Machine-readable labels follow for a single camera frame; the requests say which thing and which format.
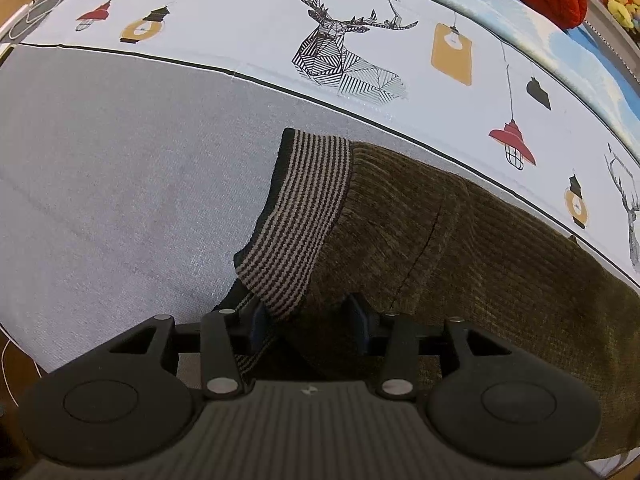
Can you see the yellow duck plush toy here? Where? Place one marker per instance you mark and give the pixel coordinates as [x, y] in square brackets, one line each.
[622, 2]

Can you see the printed white bed sheet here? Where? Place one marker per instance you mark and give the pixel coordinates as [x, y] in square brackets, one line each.
[125, 185]

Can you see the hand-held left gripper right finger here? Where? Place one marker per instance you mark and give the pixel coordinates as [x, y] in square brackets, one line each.
[357, 322]

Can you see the deer and lantern printed sheet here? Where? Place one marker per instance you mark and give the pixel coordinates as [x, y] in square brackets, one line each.
[240, 25]

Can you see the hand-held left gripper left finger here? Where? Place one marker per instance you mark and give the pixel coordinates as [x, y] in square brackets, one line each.
[259, 327]

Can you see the grey window sill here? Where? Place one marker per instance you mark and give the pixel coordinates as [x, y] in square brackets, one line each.
[612, 42]

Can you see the light blue patterned blanket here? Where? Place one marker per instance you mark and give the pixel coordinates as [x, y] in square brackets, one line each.
[565, 55]

